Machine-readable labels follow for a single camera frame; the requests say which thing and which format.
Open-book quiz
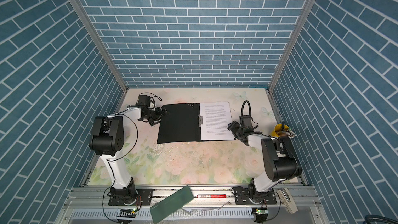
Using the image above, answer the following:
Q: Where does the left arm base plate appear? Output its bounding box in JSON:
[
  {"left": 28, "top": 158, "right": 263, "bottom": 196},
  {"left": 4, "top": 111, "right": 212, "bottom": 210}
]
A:
[{"left": 107, "top": 188, "right": 153, "bottom": 206}]

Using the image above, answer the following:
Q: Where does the red marker pen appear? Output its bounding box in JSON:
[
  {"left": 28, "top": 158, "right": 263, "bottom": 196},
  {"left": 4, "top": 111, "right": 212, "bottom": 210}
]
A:
[{"left": 196, "top": 194, "right": 227, "bottom": 199}]

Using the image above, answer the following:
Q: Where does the aluminium front rail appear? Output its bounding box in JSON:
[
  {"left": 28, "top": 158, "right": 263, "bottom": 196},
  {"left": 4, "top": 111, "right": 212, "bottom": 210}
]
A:
[{"left": 64, "top": 184, "right": 321, "bottom": 209}]

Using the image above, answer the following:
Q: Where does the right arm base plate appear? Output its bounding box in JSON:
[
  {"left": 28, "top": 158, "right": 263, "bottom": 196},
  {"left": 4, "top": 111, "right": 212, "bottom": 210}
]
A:
[{"left": 231, "top": 186, "right": 277, "bottom": 205}]

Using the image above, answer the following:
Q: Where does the left aluminium frame post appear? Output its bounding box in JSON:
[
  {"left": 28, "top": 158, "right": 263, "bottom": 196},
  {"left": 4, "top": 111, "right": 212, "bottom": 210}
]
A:
[{"left": 69, "top": 0, "right": 128, "bottom": 93}]

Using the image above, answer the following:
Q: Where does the green board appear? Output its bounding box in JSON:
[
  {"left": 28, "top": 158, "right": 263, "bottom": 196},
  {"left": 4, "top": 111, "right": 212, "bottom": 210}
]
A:
[{"left": 150, "top": 185, "right": 194, "bottom": 224}]

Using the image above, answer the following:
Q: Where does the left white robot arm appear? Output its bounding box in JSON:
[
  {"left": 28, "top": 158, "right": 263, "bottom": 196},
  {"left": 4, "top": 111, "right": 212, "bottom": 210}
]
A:
[{"left": 89, "top": 92, "right": 166, "bottom": 205}]

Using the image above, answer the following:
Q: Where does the orange black file folder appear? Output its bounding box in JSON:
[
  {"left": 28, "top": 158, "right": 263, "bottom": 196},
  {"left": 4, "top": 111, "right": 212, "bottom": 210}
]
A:
[{"left": 156, "top": 102, "right": 236, "bottom": 145}]

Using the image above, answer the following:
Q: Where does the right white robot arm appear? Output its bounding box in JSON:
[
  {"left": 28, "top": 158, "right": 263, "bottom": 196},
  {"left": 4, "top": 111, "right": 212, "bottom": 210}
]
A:
[{"left": 228, "top": 115, "right": 302, "bottom": 203}]

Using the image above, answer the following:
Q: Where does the metal folder clip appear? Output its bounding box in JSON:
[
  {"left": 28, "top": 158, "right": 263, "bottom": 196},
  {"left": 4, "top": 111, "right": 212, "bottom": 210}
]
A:
[{"left": 198, "top": 115, "right": 203, "bottom": 127}]

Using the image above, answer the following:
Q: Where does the yellow pen cup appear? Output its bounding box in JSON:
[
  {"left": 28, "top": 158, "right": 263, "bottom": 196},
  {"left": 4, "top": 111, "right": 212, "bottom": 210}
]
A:
[{"left": 271, "top": 123, "right": 289, "bottom": 138}]

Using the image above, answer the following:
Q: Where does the aluminium corner frame post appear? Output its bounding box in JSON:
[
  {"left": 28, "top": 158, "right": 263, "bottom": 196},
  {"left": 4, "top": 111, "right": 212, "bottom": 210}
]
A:
[{"left": 268, "top": 0, "right": 329, "bottom": 92}]

